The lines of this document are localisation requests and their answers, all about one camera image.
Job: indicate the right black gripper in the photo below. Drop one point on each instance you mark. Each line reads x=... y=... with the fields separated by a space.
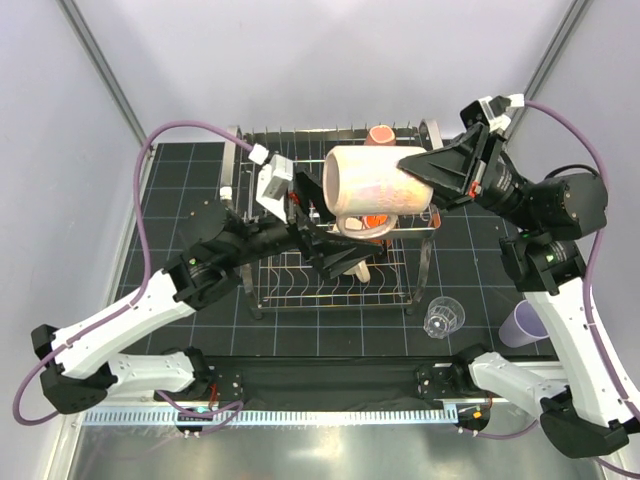
x=456 y=166

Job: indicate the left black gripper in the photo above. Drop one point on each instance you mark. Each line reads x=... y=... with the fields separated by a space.
x=330 y=252

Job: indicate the orange mug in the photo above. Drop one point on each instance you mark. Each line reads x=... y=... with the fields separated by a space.
x=372 y=221

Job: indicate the pink mug with purple interior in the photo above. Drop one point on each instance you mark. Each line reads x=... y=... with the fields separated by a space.
x=364 y=180

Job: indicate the salmon pink patterned cup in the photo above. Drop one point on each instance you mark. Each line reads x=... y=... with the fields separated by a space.
x=380 y=135

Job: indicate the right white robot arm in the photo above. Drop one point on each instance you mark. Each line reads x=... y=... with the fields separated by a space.
x=595 y=410

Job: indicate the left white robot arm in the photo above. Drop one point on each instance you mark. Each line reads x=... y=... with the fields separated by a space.
x=84 y=363

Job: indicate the steel two-tier dish rack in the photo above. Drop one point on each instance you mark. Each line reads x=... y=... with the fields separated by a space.
x=395 y=278

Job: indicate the black grid mat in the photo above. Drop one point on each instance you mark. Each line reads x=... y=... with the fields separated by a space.
x=465 y=265

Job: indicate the clear faceted glass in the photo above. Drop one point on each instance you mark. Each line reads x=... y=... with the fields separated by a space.
x=445 y=315

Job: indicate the lavender plastic cup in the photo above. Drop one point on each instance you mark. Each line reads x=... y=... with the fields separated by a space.
x=522 y=326

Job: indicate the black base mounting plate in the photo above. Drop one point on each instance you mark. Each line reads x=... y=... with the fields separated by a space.
x=334 y=383

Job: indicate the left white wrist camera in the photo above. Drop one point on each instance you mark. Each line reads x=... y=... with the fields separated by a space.
x=273 y=181

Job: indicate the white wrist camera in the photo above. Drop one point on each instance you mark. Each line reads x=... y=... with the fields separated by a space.
x=273 y=181
x=495 y=111

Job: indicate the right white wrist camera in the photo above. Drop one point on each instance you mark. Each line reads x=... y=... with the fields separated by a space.
x=495 y=111

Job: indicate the right aluminium frame post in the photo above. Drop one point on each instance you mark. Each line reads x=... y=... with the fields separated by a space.
x=537 y=39

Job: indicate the aluminium frame post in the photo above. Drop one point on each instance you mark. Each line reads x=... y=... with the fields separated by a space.
x=537 y=39
x=93 y=51

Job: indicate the white slotted cable duct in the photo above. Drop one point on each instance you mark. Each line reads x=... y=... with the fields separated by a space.
x=168 y=416

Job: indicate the left aluminium frame post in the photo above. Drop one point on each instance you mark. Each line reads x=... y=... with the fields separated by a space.
x=93 y=51

